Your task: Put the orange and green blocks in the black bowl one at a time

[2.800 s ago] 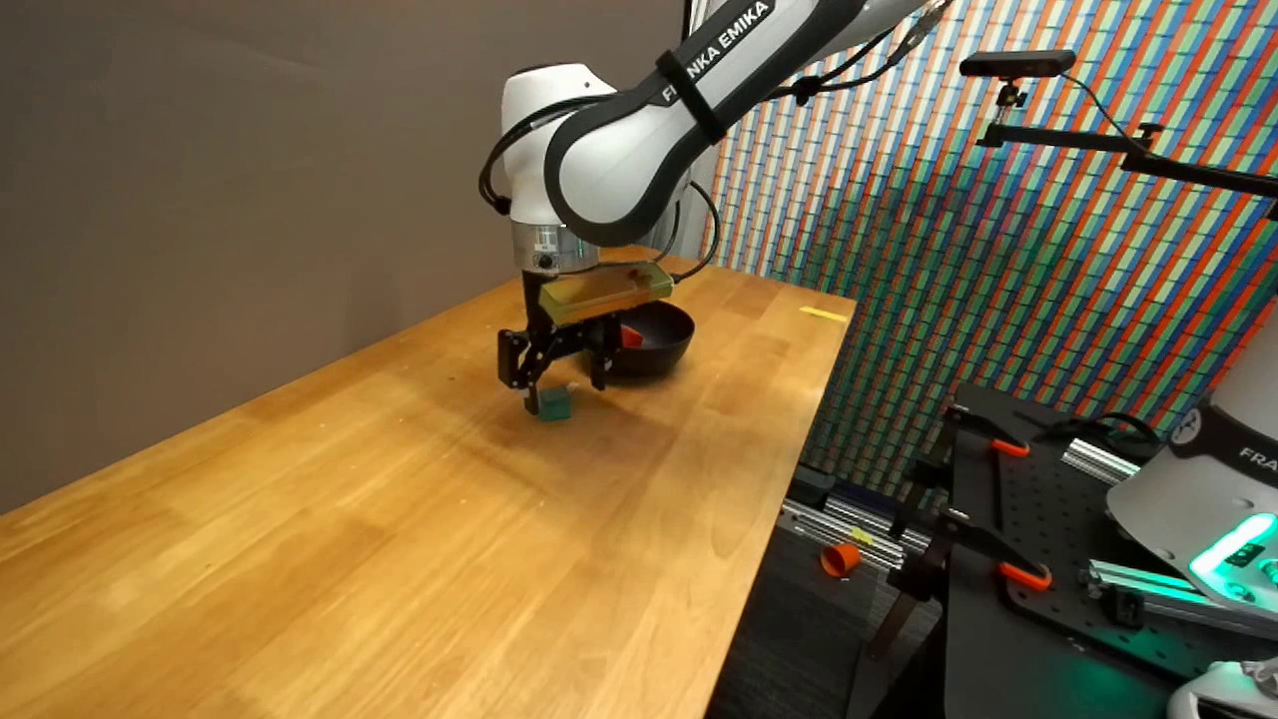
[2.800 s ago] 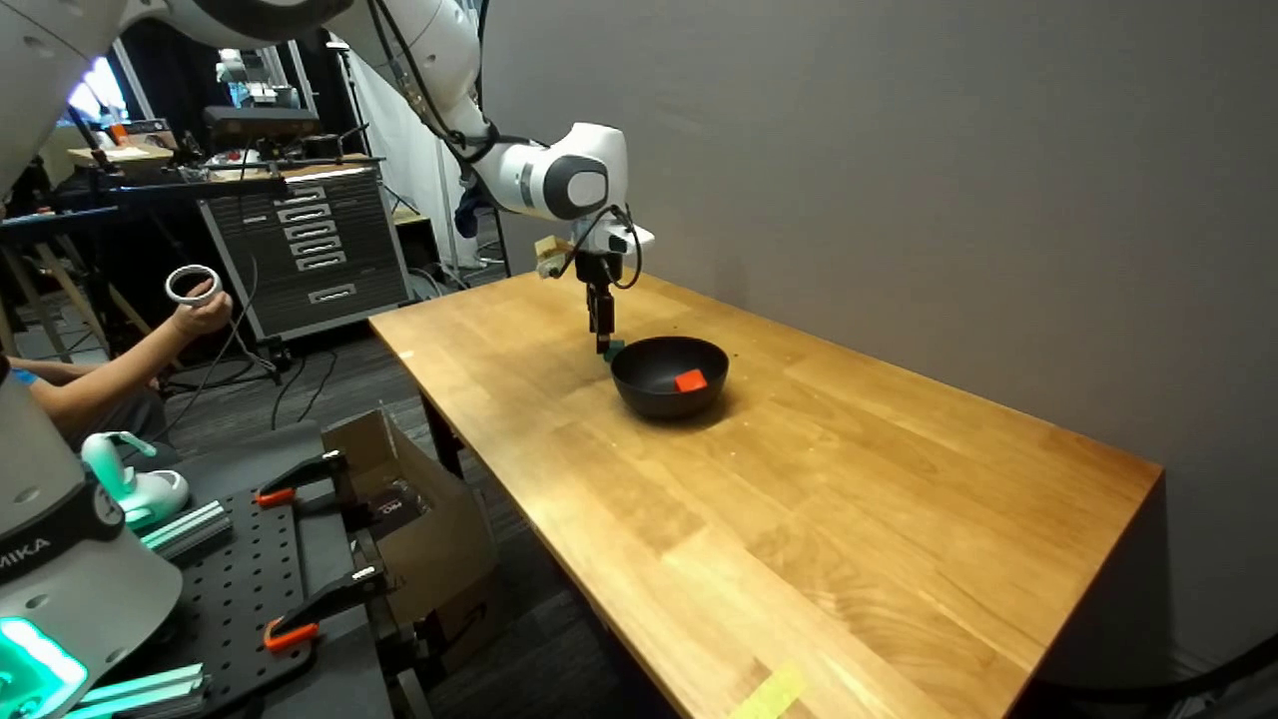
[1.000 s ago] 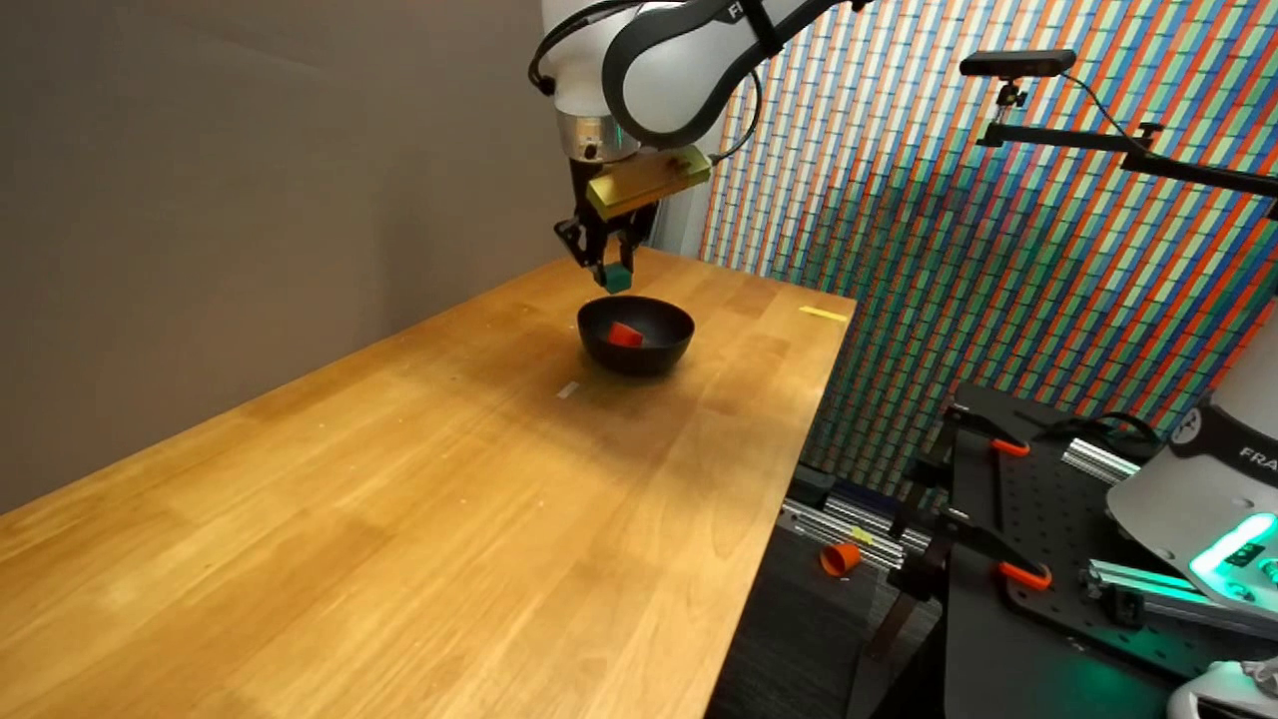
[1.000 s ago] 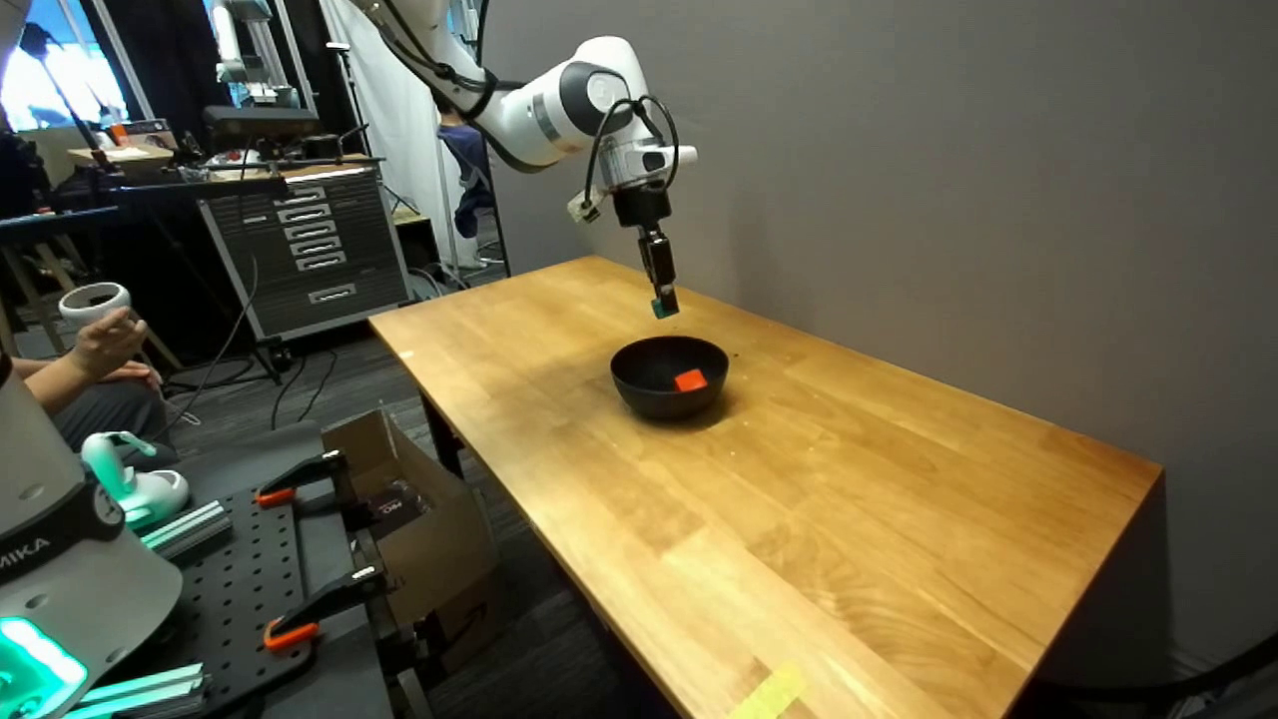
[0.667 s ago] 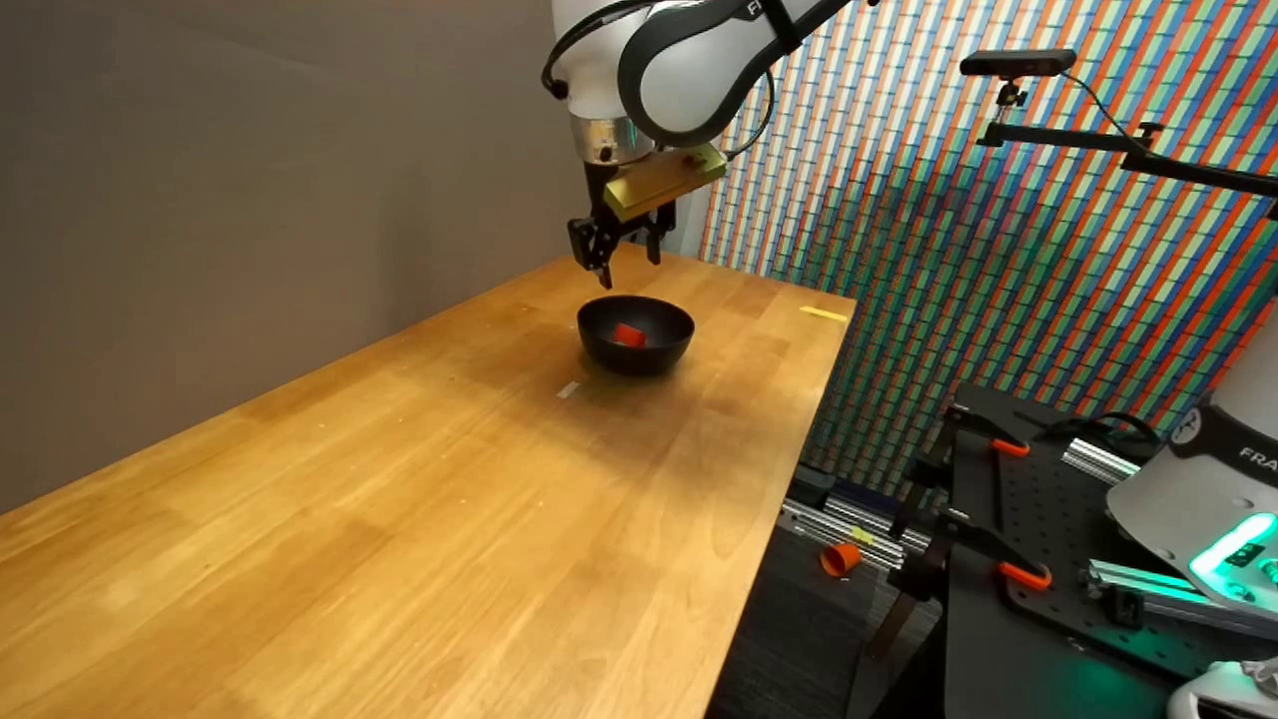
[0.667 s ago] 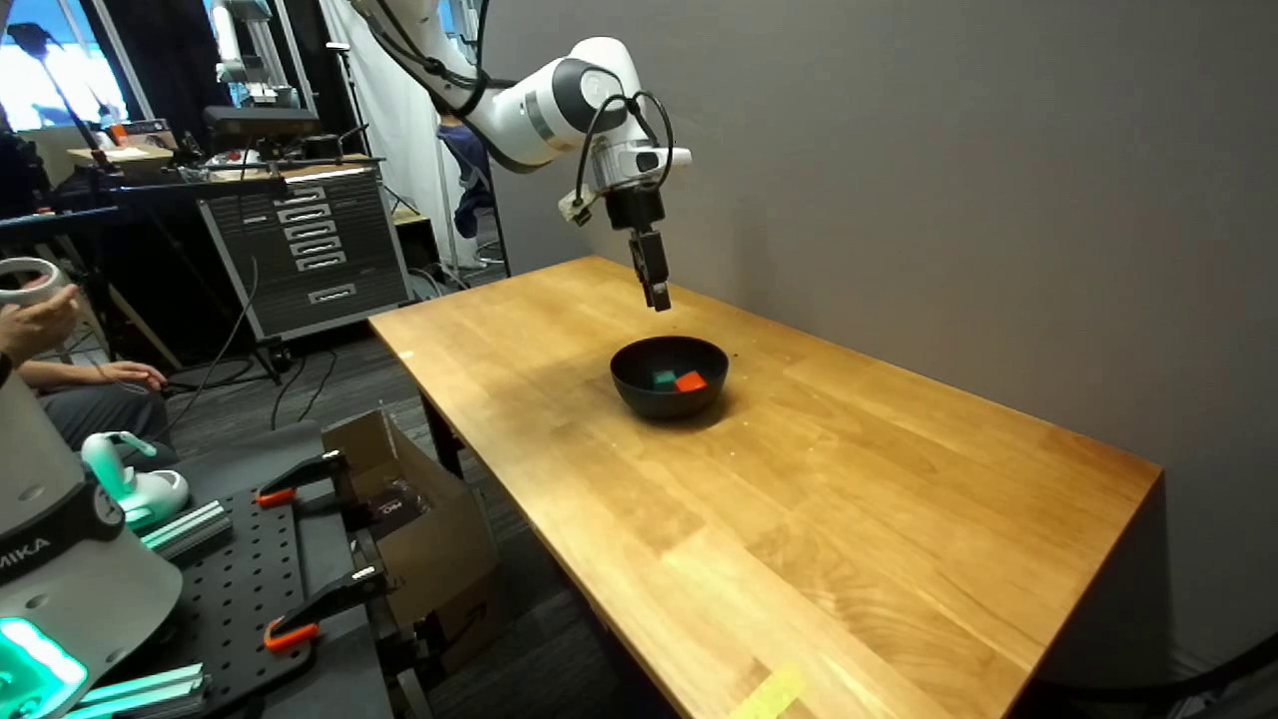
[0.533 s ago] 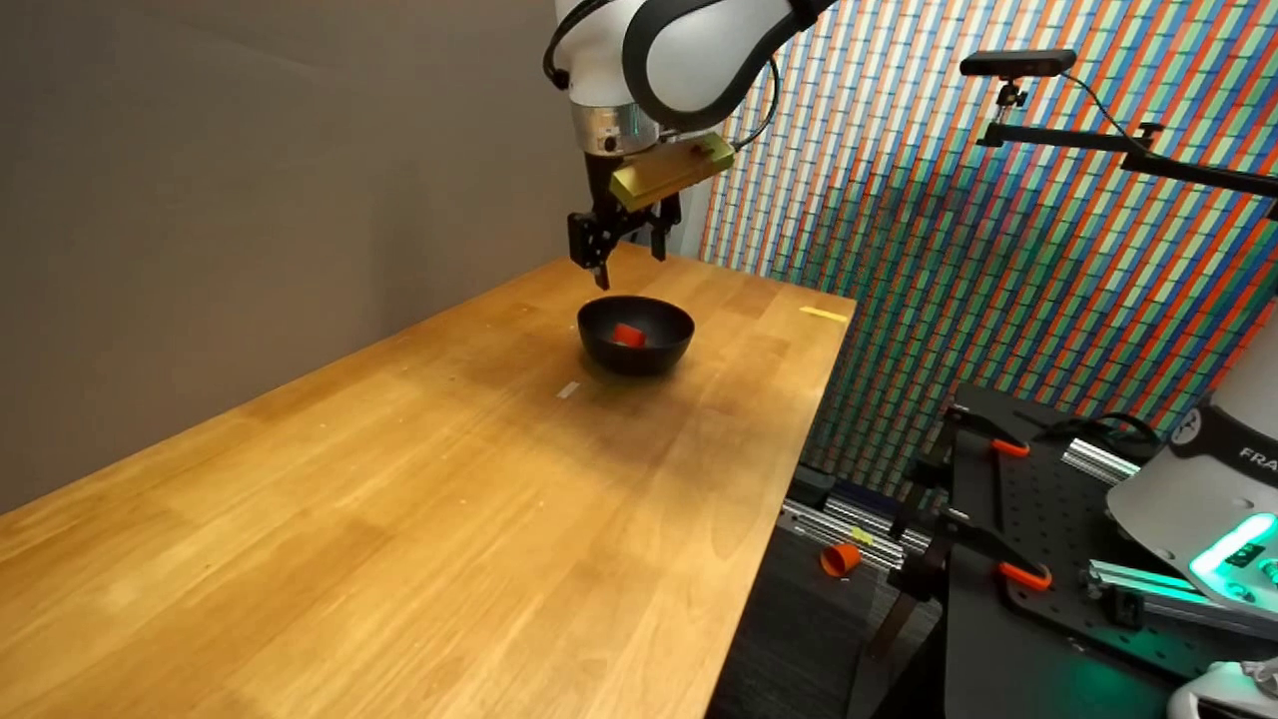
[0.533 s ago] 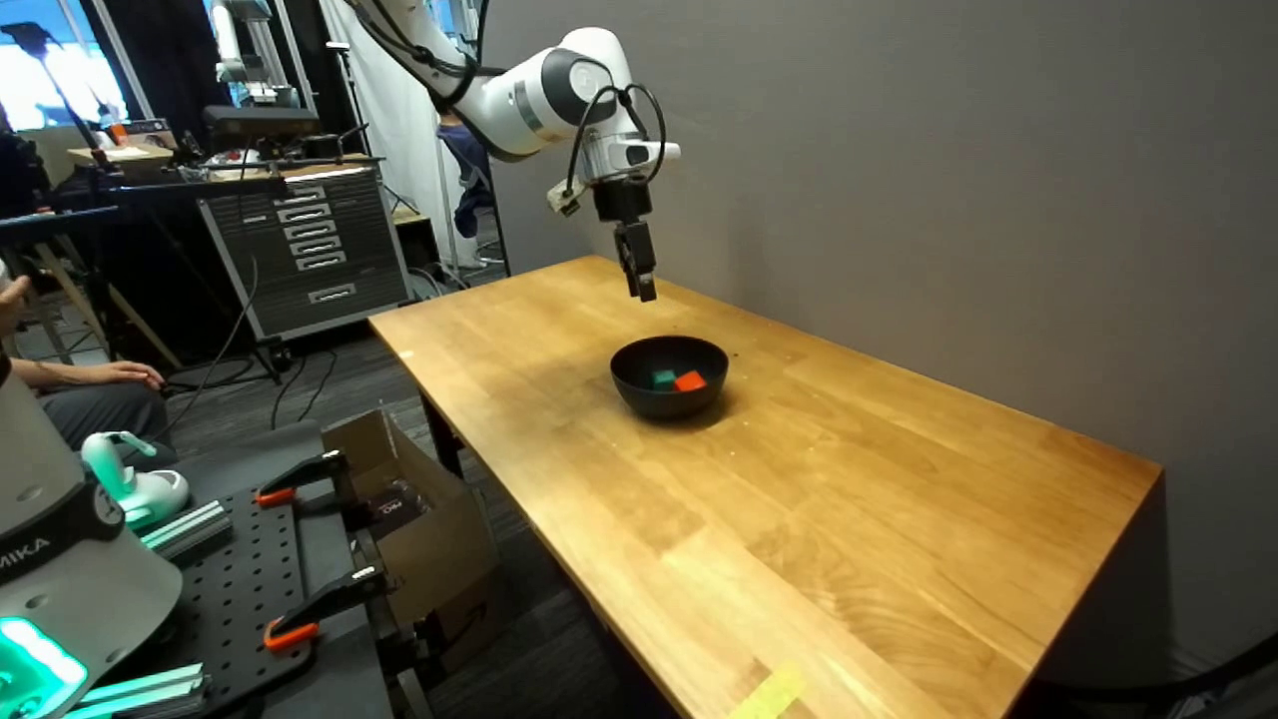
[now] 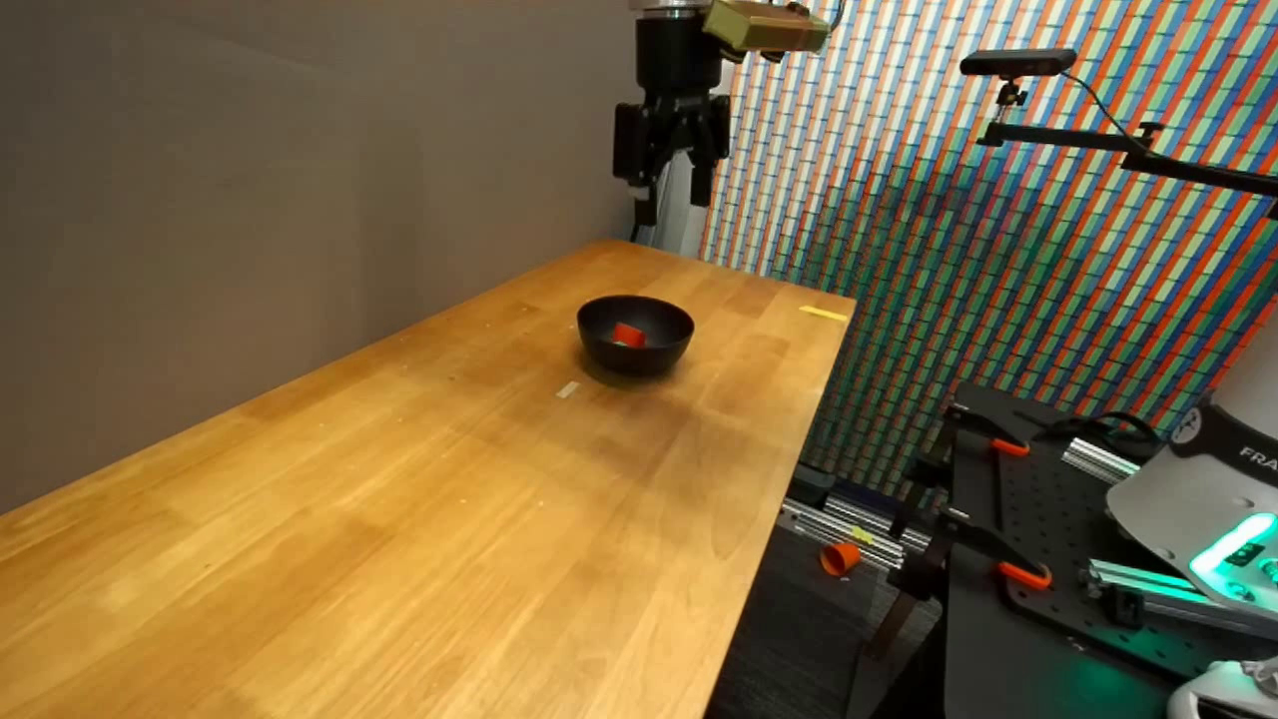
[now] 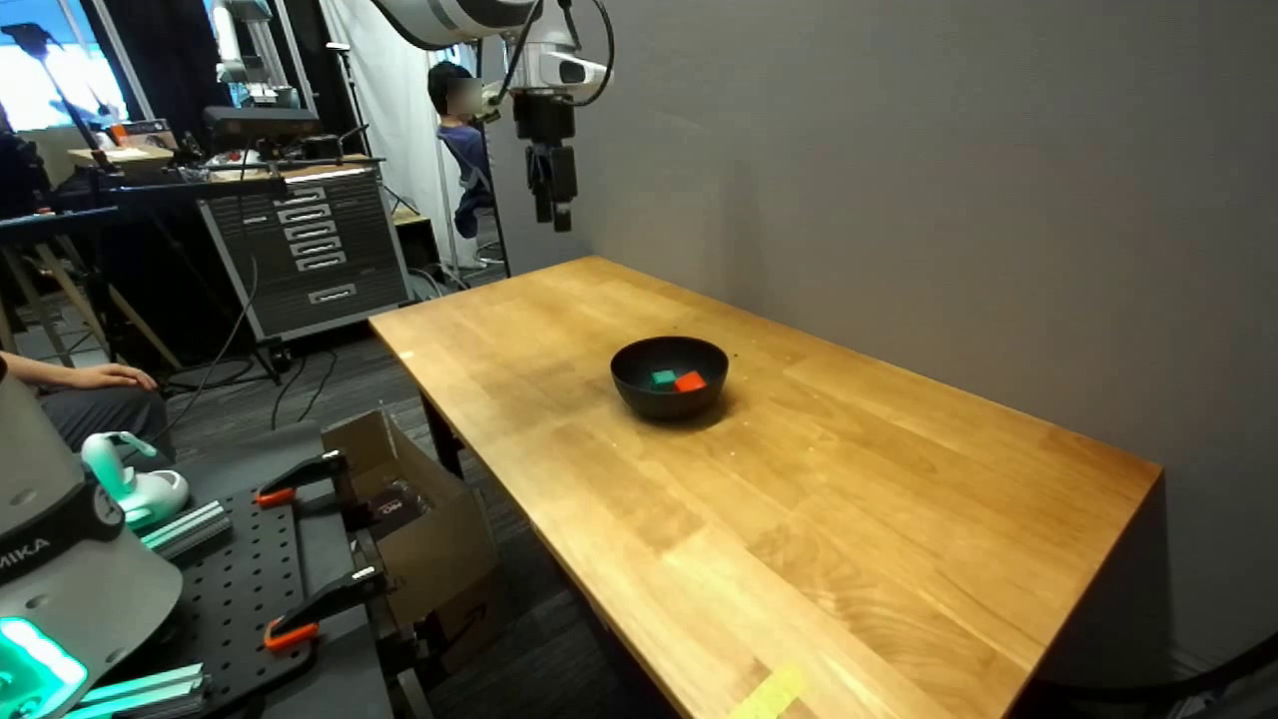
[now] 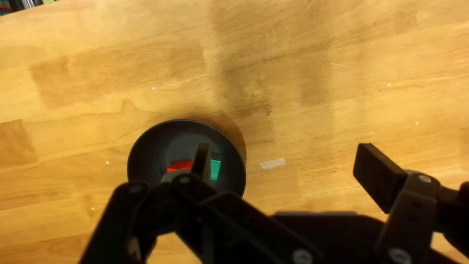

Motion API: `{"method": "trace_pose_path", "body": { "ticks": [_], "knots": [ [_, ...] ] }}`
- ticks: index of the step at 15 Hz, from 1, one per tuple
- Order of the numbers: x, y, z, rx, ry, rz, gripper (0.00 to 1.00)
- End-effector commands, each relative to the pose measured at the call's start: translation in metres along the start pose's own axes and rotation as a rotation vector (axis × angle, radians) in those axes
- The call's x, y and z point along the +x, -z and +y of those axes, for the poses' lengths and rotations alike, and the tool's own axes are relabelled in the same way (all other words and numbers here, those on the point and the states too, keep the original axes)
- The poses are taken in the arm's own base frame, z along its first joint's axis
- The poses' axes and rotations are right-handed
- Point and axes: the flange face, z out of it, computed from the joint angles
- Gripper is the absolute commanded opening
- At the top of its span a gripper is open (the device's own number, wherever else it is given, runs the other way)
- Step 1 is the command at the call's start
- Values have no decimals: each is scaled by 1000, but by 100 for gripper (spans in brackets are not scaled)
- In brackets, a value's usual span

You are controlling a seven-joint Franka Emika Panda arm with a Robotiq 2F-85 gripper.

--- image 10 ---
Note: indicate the seated person blue shirt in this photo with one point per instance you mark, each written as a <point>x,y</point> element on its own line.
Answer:
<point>466,145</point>

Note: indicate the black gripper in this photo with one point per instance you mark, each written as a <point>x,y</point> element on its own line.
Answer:
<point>544,132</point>

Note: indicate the brown cardboard box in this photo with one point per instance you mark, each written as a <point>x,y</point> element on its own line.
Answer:
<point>423,521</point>

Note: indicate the black drawer cabinet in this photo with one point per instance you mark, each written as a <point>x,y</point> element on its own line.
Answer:
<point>306,254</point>

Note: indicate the operator forearm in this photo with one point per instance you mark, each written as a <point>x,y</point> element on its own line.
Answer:
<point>37,369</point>

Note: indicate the white teal handheld device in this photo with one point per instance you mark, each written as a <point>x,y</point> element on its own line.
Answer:
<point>134,486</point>

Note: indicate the cluttered background desk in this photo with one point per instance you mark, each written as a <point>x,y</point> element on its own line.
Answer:
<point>199,165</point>

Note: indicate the yellow tape strip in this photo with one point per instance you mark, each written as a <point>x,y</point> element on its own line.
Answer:
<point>769,698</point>

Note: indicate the orange block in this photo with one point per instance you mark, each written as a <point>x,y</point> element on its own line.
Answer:
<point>687,382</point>

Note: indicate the operator leg dark trousers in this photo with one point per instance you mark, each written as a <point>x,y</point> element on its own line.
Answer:
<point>112,417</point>

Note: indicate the black bowl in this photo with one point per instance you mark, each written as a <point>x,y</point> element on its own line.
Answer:
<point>668,382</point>

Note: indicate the operator hand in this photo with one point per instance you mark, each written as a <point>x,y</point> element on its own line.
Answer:
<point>117,376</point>

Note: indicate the green block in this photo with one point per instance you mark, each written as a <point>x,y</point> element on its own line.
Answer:
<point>660,376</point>

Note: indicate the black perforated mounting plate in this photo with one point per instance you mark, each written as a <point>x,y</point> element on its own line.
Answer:
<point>251,586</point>

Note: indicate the aluminium extrusion rail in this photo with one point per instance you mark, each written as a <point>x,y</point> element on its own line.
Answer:
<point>185,527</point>
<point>141,691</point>

